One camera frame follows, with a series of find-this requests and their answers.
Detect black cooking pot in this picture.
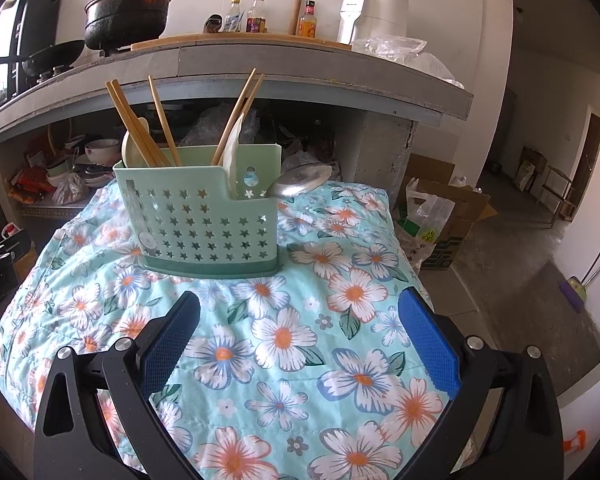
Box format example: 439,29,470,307
84,0,172,53

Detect white ceramic bowl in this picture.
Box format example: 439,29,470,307
85,139,120,166

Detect clear plastic bag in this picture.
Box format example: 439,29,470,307
351,35,464,89

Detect floral blue tablecloth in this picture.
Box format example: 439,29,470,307
0,183,448,479

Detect black frying pan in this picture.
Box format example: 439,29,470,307
0,39,85,77

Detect grey concrete counter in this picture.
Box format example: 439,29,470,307
0,44,472,143

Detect purple broom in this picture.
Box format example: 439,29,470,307
558,233,600,314

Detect bagged food on shelf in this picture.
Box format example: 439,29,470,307
52,172,90,206

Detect metal ladle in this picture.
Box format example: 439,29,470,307
265,164,332,198

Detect clear sauce bottle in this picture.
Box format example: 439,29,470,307
222,0,244,32

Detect cardboard box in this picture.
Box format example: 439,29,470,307
396,154,496,272

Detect dark sauce bottle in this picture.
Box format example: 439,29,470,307
246,0,266,34

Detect red snack package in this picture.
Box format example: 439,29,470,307
6,166,55,205

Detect white plastic bag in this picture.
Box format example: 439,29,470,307
396,178,455,274

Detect wooden cutting board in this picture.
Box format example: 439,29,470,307
131,32,351,52

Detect green star-hole utensil holder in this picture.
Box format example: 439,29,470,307
114,144,282,278

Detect orange sauce bottle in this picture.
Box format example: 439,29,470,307
297,0,317,38

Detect small white ceramic spoon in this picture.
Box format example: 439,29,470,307
121,131,147,168

